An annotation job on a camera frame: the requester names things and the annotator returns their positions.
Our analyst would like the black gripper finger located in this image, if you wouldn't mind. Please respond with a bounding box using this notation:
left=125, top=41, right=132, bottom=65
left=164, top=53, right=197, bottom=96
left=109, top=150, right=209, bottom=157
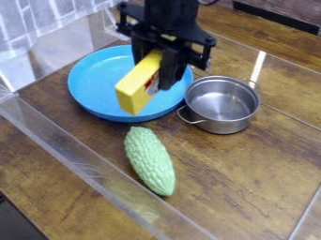
left=159, top=49, right=187, bottom=90
left=131, top=36, right=153, bottom=64

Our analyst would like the blue round tray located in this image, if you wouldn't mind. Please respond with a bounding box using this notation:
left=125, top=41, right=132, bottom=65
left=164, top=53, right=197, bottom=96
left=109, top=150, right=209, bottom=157
left=68, top=45, right=192, bottom=123

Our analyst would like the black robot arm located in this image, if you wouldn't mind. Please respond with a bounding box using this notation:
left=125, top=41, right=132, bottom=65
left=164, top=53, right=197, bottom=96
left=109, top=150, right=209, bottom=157
left=116, top=0, right=216, bottom=90

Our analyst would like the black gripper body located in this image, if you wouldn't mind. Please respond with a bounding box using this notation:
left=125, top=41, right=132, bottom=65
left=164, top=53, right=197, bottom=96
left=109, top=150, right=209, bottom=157
left=116, top=1, right=216, bottom=69

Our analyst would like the clear acrylic enclosure wall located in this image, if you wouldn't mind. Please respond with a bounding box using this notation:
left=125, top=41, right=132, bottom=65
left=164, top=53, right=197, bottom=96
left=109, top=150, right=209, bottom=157
left=0, top=84, right=216, bottom=240

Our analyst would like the green bitter gourd toy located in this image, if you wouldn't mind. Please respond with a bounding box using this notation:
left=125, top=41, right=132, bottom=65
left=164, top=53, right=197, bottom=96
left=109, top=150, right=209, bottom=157
left=124, top=127, right=175, bottom=196

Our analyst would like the yellow butter brick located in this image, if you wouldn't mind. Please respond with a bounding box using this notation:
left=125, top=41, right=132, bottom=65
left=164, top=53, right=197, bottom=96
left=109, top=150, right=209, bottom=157
left=115, top=50, right=161, bottom=115

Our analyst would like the small steel pot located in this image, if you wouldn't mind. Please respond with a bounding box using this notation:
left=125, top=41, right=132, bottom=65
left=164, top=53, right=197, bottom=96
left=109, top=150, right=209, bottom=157
left=176, top=76, right=260, bottom=134

